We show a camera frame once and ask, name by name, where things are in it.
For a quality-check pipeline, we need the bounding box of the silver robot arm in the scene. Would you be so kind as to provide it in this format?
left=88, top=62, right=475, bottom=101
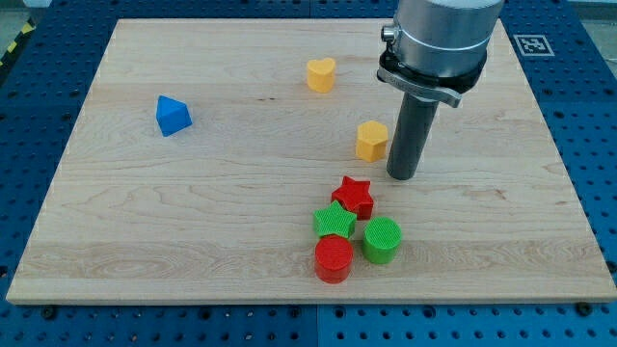
left=377, top=0, right=503, bottom=108

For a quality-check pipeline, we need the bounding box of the yellow hexagon block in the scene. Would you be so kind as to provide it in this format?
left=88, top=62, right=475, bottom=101
left=356, top=120, right=389, bottom=162

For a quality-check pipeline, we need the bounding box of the yellow heart block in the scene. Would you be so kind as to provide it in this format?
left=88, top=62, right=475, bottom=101
left=307, top=57, right=336, bottom=93

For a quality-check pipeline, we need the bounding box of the red star block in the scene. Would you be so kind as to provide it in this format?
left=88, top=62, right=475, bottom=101
left=331, top=175, right=374, bottom=221

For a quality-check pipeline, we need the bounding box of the green star block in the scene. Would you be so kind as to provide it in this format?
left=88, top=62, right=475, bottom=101
left=312, top=200, right=357, bottom=239

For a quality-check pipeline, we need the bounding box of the red cylinder block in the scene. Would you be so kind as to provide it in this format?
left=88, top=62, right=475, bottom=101
left=314, top=234, right=354, bottom=283

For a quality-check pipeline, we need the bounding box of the light wooden board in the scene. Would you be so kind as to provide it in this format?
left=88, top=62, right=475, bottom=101
left=7, top=19, right=616, bottom=306

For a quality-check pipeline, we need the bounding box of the green cylinder block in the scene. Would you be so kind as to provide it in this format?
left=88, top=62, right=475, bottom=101
left=362, top=217, right=402, bottom=264

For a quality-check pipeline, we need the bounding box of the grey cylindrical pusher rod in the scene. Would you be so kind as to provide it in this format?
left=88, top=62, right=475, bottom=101
left=387, top=93, right=438, bottom=180

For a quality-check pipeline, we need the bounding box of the blue triangular block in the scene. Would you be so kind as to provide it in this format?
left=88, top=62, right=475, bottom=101
left=156, top=95, right=193, bottom=137

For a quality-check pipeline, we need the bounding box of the white fiducial marker tag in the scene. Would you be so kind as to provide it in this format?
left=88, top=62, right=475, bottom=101
left=514, top=35, right=554, bottom=57

